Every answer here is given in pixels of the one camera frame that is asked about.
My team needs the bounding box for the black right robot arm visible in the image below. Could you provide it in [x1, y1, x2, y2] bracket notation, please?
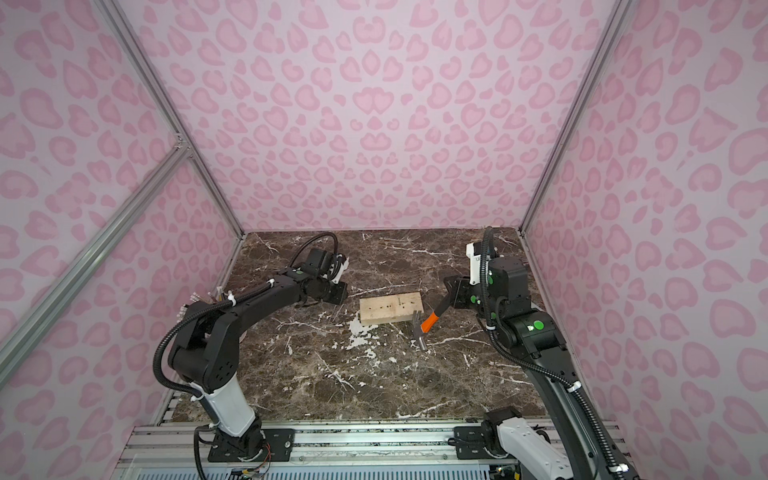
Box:
[420, 228, 639, 479]

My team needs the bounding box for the pink cup of pencils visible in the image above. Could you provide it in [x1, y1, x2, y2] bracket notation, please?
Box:
[176, 285, 236, 323]

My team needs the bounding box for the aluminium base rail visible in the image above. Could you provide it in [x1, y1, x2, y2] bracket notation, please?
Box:
[110, 419, 637, 480]

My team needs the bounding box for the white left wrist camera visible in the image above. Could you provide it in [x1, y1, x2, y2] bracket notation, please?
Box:
[328, 253, 349, 284]

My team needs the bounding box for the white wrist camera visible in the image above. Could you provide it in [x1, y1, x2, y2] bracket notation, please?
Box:
[466, 242, 482, 286]
[328, 253, 349, 284]

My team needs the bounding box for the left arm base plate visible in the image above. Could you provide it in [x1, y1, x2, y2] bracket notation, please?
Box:
[207, 428, 295, 463]

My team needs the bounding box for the orange black claw hammer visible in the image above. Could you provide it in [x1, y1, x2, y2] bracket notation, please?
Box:
[412, 294, 451, 351]

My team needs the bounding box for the light wooden block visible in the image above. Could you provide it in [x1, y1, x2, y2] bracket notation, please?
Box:
[359, 292, 423, 326]

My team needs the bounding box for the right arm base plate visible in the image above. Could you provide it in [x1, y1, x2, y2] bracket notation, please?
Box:
[447, 425, 515, 460]

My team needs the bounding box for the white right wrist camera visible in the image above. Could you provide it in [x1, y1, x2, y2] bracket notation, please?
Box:
[466, 242, 482, 286]

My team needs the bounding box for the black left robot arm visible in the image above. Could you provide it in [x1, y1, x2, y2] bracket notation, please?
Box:
[152, 232, 348, 444]

